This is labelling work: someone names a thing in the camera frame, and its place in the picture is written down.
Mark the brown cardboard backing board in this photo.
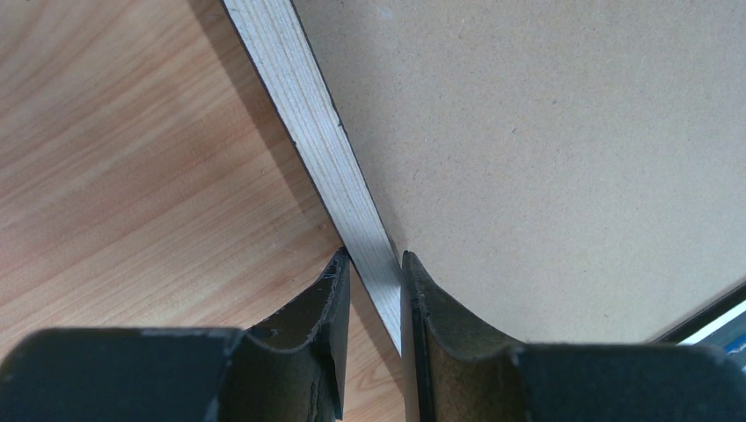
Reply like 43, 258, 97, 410
291, 0, 746, 345

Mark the light wooden picture frame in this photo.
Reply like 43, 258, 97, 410
220, 0, 746, 356

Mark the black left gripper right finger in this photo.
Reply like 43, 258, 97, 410
401, 251, 745, 421

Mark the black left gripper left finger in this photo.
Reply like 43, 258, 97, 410
1, 249, 350, 421

